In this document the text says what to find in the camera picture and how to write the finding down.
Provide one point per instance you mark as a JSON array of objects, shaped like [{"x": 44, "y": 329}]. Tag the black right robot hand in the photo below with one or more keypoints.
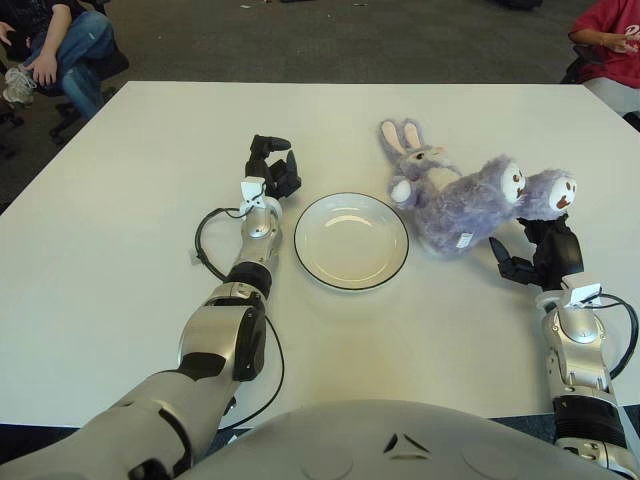
[{"x": 555, "y": 250}]

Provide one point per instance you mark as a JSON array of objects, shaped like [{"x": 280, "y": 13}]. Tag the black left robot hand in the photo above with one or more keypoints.
[{"x": 282, "y": 177}]

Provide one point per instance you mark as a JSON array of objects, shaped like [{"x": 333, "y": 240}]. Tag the purple plush bunny doll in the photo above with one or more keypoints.
[{"x": 450, "y": 215}]

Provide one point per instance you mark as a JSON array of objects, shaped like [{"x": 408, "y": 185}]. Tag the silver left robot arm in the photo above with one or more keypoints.
[{"x": 220, "y": 330}]

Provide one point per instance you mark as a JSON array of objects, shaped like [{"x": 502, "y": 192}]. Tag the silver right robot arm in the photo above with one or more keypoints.
[{"x": 580, "y": 360}]

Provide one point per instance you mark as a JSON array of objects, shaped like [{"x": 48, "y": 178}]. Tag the white plate with dark rim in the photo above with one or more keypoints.
[{"x": 350, "y": 250}]

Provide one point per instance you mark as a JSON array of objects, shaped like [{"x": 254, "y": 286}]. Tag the black office chair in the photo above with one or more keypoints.
[
  {"x": 580, "y": 57},
  {"x": 117, "y": 62}
]

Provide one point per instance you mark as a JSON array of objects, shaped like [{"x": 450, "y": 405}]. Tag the person in red shirt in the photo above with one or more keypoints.
[{"x": 610, "y": 55}]

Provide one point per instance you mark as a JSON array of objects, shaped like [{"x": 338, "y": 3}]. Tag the person in blue jeans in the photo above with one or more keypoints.
[{"x": 70, "y": 45}]

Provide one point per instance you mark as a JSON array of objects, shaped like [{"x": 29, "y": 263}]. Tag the grey robot torso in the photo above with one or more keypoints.
[{"x": 350, "y": 440}]

